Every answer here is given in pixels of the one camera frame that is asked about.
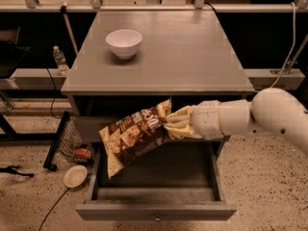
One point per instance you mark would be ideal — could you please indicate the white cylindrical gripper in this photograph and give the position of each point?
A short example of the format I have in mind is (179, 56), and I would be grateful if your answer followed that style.
(205, 118)

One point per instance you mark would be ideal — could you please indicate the brown chip bag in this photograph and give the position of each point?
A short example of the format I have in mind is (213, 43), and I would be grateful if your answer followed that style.
(134, 135)

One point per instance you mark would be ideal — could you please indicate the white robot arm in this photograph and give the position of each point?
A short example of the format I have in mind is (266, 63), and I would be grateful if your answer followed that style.
(271, 112)

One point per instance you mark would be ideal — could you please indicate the grey wooden drawer cabinet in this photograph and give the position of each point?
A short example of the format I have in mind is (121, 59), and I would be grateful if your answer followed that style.
(184, 56)

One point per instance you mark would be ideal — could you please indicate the white ceramic bowl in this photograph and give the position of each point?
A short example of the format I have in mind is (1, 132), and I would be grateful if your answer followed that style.
(124, 43)

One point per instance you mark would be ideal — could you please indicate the orange can on floor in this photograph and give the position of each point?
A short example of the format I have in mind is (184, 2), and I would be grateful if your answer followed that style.
(82, 153)

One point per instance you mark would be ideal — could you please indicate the black mesh basket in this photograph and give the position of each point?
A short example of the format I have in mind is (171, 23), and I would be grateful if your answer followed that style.
(69, 141)

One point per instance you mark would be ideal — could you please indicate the beige plate on floor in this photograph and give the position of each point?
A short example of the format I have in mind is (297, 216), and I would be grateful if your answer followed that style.
(75, 176)

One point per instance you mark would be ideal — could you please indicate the clear plastic water bottle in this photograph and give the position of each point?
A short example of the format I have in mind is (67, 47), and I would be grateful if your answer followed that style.
(60, 60)

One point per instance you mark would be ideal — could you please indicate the black clamp on floor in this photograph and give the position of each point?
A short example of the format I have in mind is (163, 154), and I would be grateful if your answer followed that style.
(13, 170)

